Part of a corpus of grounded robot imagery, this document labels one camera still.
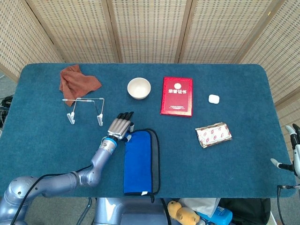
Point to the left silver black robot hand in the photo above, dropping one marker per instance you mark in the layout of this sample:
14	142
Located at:
118	127

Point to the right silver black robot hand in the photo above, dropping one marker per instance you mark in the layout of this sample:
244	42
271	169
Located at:
297	154

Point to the grey blue folding cloth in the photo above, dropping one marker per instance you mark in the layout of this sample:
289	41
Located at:
138	168

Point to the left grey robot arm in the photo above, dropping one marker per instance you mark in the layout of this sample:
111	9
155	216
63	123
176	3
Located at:
98	161

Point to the cream bowl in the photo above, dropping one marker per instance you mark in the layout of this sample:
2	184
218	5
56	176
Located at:
139	88

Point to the brown crumpled cloth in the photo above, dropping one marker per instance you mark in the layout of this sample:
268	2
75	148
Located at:
76	83

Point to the red certificate booklet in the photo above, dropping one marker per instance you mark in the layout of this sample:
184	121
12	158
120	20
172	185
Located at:
177	98

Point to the black bag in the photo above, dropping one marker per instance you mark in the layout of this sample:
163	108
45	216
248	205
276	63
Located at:
248	211

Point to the grey robot torso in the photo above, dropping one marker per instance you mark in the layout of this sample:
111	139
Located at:
131	211

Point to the red white snack packet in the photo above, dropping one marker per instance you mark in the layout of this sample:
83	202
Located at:
213	135

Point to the teal table carpet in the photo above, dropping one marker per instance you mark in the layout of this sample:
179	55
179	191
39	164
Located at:
211	168

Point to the blue plastic container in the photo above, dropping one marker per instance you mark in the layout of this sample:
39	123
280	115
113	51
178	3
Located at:
222	215

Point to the white earbuds case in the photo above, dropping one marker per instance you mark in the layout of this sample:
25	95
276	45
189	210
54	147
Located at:
214	99

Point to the woven bamboo folding screen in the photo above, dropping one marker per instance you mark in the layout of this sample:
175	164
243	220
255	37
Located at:
150	28

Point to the yellow plush toy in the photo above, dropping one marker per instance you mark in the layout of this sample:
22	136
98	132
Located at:
181	213

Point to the white plastic bag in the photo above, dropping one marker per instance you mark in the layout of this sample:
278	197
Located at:
199	205

